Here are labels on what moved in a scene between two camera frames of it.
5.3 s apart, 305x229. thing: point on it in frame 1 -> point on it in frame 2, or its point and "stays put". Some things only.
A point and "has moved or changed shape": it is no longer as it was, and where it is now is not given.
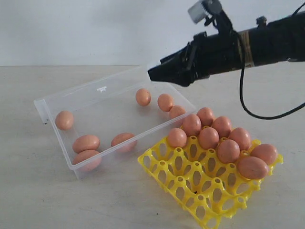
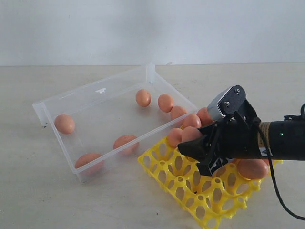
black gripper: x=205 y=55 -> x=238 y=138
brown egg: x=252 y=168 stays put
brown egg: x=176 y=110 stays put
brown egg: x=177 y=138 stays put
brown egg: x=206 y=115 stays put
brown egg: x=83 y=142 -> x=190 y=133
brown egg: x=192 y=124 stays put
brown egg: x=143 y=97 stays put
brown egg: x=64 y=120 has moved or changed shape
